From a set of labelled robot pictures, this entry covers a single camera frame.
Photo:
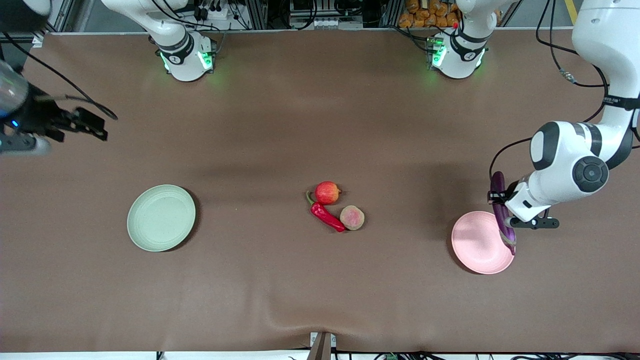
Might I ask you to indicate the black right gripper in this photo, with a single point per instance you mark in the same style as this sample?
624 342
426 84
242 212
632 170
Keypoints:
41 116

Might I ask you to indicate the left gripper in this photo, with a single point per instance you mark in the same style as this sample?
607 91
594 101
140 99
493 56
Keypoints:
511 192

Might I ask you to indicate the purple eggplant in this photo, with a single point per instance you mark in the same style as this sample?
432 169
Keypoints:
507 235

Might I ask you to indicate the pink yellow peach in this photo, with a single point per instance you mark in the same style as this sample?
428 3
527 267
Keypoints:
352 218

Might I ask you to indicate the red pomegranate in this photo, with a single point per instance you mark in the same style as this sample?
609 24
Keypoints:
327 193

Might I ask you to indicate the red chili pepper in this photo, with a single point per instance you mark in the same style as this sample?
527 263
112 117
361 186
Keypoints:
326 216

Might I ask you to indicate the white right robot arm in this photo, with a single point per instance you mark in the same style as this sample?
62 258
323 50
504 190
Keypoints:
185 55

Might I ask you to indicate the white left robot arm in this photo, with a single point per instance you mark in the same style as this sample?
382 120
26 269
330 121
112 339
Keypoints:
575 160

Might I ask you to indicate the pink plate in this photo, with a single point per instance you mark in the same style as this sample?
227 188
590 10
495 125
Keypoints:
477 245

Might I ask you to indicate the light green plate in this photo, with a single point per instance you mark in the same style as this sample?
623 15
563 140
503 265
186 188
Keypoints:
161 218

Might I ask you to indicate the white power strip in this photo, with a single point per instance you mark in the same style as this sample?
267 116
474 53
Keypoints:
212 12

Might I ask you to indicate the orange food pile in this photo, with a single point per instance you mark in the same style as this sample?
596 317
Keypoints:
430 15

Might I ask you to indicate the brown table mat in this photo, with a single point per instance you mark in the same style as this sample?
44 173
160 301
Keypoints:
280 280

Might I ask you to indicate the aluminium frame post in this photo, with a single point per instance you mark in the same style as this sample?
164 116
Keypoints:
257 14

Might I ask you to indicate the metal table edge bracket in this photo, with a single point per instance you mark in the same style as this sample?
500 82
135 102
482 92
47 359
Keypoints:
322 346

